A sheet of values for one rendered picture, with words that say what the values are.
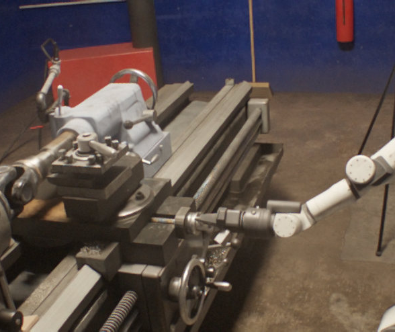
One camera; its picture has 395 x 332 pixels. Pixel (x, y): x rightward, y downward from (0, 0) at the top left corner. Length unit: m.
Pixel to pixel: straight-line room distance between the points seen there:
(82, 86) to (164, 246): 3.20
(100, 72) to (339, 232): 2.37
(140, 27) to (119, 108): 2.66
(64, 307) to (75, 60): 3.36
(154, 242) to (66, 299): 0.31
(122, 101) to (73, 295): 0.82
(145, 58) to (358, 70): 2.17
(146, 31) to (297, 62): 1.75
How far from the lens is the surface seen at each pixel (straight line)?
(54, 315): 1.59
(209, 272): 2.09
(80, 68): 4.79
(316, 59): 5.82
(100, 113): 2.04
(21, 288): 1.95
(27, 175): 1.70
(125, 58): 4.72
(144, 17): 4.75
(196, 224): 1.81
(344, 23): 5.52
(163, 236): 1.77
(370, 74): 5.81
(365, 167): 1.60
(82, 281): 1.70
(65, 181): 1.73
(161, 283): 1.77
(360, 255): 3.24
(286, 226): 1.63
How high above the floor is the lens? 1.76
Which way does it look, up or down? 24 degrees down
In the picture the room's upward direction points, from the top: 6 degrees counter-clockwise
